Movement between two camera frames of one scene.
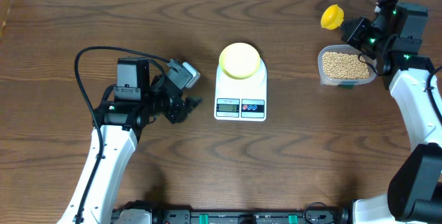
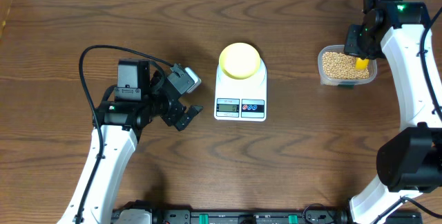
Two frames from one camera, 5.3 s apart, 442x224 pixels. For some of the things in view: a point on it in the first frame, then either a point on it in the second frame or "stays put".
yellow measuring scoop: [333, 17] → [361, 64]
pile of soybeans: [344, 66] stays put
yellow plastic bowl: [239, 61] stays put
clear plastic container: [343, 66] stays put
